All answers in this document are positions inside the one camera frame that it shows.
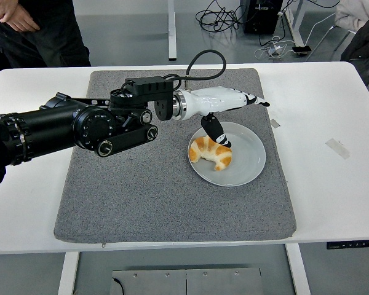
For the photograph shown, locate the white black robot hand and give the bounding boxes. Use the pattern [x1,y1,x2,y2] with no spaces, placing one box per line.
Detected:
[183,85,271,149]

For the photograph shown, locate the golden croissant bread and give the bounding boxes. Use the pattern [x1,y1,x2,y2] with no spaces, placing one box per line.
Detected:
[188,135,234,171]

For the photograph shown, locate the light grey round plate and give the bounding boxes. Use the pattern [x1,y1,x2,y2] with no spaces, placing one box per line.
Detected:
[187,121,267,187]

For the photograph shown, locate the grey metal plate with screws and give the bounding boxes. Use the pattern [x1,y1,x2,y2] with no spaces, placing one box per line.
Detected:
[111,267,263,295]

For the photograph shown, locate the black computer box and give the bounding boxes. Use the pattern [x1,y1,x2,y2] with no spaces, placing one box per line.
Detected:
[243,0,280,35]

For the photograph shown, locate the black phone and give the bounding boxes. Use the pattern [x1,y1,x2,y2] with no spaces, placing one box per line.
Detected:
[291,45,312,58]

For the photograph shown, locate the white slanted desk leg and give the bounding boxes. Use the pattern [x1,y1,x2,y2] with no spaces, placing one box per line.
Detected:
[285,0,305,47]

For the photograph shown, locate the grey fabric mat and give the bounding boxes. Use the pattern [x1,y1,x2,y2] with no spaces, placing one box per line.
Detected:
[53,68,297,244]

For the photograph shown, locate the long grey tape strip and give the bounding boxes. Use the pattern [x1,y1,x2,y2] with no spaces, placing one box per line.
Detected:
[325,138,351,159]

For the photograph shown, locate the white garment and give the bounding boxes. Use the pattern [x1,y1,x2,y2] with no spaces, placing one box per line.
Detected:
[335,0,369,32]

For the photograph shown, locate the white table leg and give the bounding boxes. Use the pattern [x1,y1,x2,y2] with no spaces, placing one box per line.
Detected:
[57,252,80,295]
[285,244,311,295]

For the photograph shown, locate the black desk control panel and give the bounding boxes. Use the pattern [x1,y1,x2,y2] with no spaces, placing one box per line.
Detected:
[326,240,369,250]

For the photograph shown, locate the person's hand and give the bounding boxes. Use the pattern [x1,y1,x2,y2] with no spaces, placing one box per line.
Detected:
[0,0,41,33]

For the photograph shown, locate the white charger cable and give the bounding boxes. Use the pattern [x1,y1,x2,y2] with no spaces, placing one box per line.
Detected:
[253,36,296,61]

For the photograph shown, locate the tangled black cables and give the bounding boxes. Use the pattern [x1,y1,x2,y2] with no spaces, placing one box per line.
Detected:
[196,0,245,33]

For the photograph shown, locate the grey metal desk post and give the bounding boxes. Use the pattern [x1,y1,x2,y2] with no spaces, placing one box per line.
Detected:
[167,0,177,61]

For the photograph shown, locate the grey metal chair frame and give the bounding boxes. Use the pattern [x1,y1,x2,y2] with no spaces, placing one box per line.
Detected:
[304,24,357,62]

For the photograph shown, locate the thin black cable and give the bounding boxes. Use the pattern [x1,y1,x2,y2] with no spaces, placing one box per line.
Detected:
[111,278,125,295]

